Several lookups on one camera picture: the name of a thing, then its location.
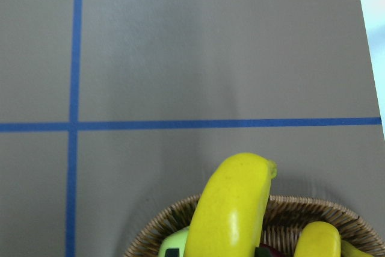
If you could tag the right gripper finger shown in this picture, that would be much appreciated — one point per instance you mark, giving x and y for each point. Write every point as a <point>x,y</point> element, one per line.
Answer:
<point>172,252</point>

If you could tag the yellow banana top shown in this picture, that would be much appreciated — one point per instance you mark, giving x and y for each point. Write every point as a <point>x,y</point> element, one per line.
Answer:
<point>229,215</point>

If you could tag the yellow banana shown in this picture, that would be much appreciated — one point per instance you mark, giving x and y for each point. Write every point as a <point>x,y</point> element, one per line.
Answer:
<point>229,215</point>
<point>348,250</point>
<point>318,239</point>

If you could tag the woven wicker basket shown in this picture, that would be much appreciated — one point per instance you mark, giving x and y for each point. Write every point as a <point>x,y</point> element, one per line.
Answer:
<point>284,219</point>

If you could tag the yellow banana middle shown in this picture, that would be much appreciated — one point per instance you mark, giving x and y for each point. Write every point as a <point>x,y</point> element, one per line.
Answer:
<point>318,239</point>

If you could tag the yellow banana bottom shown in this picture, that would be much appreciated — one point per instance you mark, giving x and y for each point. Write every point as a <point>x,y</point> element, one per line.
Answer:
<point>348,250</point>

